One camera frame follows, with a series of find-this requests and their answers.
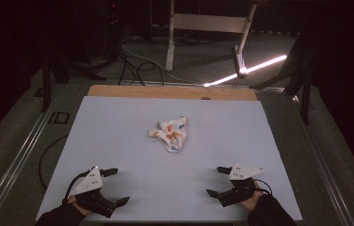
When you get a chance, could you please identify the aluminium floor rail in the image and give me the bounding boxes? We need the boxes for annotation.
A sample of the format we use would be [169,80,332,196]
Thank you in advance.
[292,93,354,226]
[0,84,67,226]

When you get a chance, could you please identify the person's left hand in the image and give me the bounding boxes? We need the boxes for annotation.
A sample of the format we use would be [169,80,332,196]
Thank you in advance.
[67,196,94,218]

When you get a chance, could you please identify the white fruit-print pants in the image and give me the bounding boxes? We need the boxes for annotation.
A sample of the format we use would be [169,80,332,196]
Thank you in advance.
[148,116,188,153]

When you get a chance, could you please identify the hand-held gripper cable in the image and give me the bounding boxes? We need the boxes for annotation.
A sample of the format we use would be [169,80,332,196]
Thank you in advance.
[62,169,91,206]
[251,178,273,196]

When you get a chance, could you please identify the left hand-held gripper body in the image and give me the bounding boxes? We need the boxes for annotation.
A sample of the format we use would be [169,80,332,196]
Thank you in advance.
[69,166,118,219]

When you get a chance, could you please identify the dark computer tower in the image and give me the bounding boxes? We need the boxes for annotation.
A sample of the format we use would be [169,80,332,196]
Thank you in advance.
[94,0,125,59]

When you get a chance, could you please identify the wooden table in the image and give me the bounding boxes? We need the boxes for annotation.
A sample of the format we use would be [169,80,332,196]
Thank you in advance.
[87,84,258,102]

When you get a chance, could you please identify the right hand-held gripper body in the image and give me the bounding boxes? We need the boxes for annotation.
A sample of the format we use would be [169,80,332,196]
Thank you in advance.
[217,163,265,208]

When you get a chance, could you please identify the person's right hand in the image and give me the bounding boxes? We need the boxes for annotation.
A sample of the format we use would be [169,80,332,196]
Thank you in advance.
[240,183,265,213]

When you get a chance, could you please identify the black metal stand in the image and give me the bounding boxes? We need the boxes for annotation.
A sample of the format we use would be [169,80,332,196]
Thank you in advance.
[249,31,313,125]
[40,51,107,113]

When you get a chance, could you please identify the right hand-held gripper cable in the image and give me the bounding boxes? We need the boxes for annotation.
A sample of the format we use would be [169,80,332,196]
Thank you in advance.
[251,178,273,196]

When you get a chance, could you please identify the white desk frame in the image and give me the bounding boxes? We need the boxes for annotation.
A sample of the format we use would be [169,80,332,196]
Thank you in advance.
[165,0,258,76]

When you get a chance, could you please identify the white floor cable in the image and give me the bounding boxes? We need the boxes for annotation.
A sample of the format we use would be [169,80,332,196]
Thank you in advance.
[121,43,205,86]

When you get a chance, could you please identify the black floor cables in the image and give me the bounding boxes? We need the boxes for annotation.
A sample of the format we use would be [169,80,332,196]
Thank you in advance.
[117,46,166,88]

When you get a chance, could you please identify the pale blue table mat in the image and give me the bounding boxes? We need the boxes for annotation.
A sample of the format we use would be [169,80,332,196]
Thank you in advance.
[35,95,303,223]

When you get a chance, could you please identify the left hand-held gripper cable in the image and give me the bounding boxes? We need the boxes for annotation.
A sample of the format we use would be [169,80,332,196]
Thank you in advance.
[62,169,91,206]

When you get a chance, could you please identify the black cable loop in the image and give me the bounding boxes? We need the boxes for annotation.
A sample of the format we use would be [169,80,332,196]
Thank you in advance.
[38,134,70,191]

